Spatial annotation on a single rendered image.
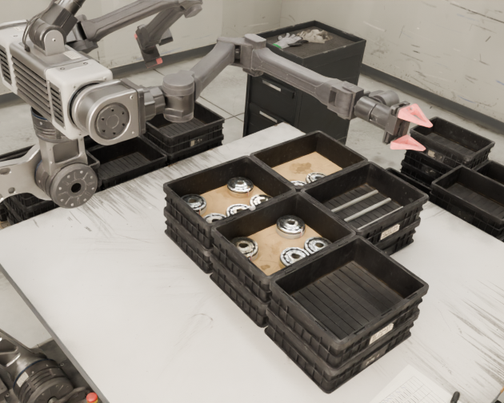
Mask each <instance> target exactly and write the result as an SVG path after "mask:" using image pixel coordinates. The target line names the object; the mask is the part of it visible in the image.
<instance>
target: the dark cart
mask: <svg viewBox="0 0 504 403"><path fill-rule="evenodd" d="M306 30H310V31H312V30H319V31H323V30H324V31H325V32H327V33H328V34H329V35H331V36H332V37H333V38H332V39H330V40H328V41H325V43H318V42H303V43H302V45H301V46H288V47H285V48H283V49H282V48H279V47H277V46H275V45H273V44H274V43H276V42H278V36H280V35H281V36H283V37H285V36H286V35H285V33H288V34H290V36H292V34H294V35H295V37H296V36H297V34H298V33H300V32H303V31H306ZM256 35H257V36H259V37H261V38H264V39H266V47H267V48H269V50H270V51H272V52H273V53H275V54H277V55H278V56H280V57H283V58H285V59H287V60H289V61H292V62H294V63H296V64H298V65H300V66H303V67H305V68H307V69H309V70H312V71H314V72H315V73H318V74H321V75H322V76H325V77H328V78H337V79H338V80H340V81H342V82H344V81H346V82H349V83H352V84H354V85H356V86H357V85H358V79H359V75H360V71H361V67H362V60H363V55H364V51H365V47H366V40H365V39H363V38H360V37H358V36H355V35H352V34H349V33H347V32H345V31H342V30H339V29H337V28H334V27H332V26H328V25H327V24H324V23H322V22H319V21H316V20H313V21H309V22H304V23H299V24H296V25H292V26H287V27H283V28H279V29H276V30H270V31H267V32H263V33H259V34H256ZM290 36H289V37H290ZM327 107H328V106H326V105H324V104H322V103H321V102H320V101H319V100H318V99H317V98H316V97H314V96H312V95H311V94H308V93H307V92H305V91H303V90H300V89H299V88H297V87H295V86H292V85H290V84H288V83H286V82H284V81H282V80H280V79H278V78H276V77H274V76H272V75H270V74H268V73H266V72H263V75H260V76H257V77H253V76H251V75H249V74H247V82H246V102H245V113H244V123H243V134H242V137H243V138H244V137H245V136H248V135H250V134H254V133H256V132H258V131H261V130H264V129H266V128H269V127H271V126H275V125H277V124H279V123H282V122H285V123H287V124H289V125H291V126H293V127H294V128H296V129H298V130H301V131H302V132H303V133H305V134H308V133H311V132H314V131H316V130H320V131H322V132H323V133H325V134H327V135H329V136H331V137H332V138H334V139H336V140H337V141H339V142H341V143H342V144H344V145H346V139H347V134H348V130H349V126H350V120H349V119H346V120H345V119H343V118H340V117H339V116H338V114H337V113H335V112H334V111H332V110H329V109H327Z"/></svg>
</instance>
